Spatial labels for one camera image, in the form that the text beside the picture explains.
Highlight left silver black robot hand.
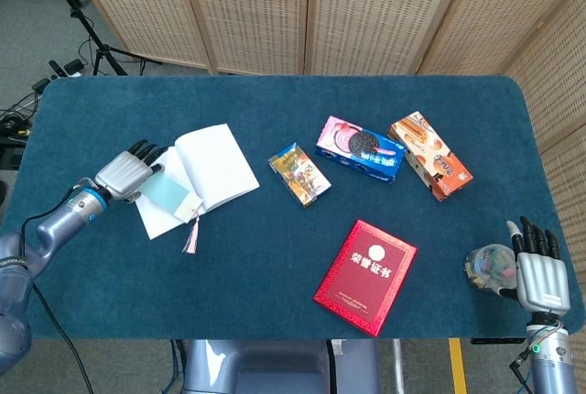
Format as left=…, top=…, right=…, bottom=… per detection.
left=93, top=139, right=169, bottom=202

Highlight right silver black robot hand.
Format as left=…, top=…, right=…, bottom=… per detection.
left=498, top=215, right=571, bottom=312

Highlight blue bookmark with pink tassel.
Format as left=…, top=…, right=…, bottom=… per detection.
left=138, top=174, right=205, bottom=256

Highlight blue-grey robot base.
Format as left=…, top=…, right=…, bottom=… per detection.
left=181, top=338, right=381, bottom=394

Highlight clear jar of coloured clips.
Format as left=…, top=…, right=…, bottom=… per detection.
left=465, top=243, right=518, bottom=297

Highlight black box under table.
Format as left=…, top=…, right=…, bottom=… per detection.
left=470, top=336, right=526, bottom=345

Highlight open white notebook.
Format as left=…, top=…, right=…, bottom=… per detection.
left=135, top=123, right=261, bottom=241

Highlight black power adapter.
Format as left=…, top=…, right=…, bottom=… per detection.
left=48, top=59, right=84, bottom=79

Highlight black tripod stand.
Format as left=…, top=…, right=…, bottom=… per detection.
left=34, top=0, right=161, bottom=78

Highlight dark blue table cover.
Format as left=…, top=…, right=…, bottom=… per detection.
left=0, top=73, right=586, bottom=341

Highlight orange cream biscuit box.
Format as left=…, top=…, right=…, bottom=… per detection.
left=386, top=111, right=474, bottom=202

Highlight red certificate folder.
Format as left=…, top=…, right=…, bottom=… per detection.
left=312, top=219, right=418, bottom=338

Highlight yellow blue snack box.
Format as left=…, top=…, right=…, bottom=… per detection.
left=267, top=142, right=332, bottom=209

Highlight wicker folding screen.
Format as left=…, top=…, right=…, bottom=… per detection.
left=501, top=0, right=586, bottom=276
left=63, top=0, right=586, bottom=77

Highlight blue pink cookie box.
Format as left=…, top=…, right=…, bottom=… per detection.
left=314, top=115, right=407, bottom=185

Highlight floor cable bundle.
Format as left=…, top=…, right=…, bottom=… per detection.
left=0, top=91, right=42, bottom=148

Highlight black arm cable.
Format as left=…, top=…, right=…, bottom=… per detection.
left=20, top=177, right=95, bottom=394

